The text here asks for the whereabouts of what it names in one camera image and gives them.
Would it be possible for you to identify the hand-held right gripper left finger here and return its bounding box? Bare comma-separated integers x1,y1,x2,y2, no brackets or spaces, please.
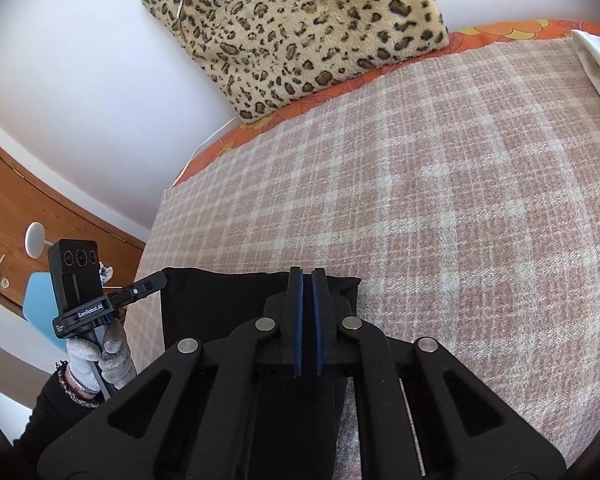
37,266,306,480

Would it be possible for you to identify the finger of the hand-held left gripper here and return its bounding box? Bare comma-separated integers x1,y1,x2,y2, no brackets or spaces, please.
111,271,169,312

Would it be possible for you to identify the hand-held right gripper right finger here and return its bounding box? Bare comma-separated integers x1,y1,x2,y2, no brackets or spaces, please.
311,267,568,480

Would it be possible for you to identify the black garment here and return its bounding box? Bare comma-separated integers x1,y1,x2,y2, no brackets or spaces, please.
160,267,362,480

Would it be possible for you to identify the person's left forearm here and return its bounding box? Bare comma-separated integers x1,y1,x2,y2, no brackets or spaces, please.
12,360,106,448

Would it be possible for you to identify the person's left hand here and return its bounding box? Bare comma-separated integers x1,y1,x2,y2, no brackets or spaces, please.
66,320,137,397

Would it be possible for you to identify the light blue chair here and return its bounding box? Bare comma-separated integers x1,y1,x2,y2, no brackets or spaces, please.
22,271,70,356

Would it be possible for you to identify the white round knob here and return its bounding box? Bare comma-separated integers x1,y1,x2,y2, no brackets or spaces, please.
24,222,46,259

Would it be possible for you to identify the wooden door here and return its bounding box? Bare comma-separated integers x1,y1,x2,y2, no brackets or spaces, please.
0,125,148,311

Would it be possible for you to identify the pink plaid blanket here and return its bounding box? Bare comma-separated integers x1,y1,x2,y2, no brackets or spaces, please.
125,35,600,471

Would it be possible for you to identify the leopard print pillow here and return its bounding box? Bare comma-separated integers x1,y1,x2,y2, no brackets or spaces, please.
140,0,451,123

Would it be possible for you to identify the orange floral sheet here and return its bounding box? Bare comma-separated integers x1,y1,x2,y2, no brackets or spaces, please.
172,19,600,188

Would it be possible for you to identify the white cable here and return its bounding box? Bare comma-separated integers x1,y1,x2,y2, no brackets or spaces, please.
176,116,239,187

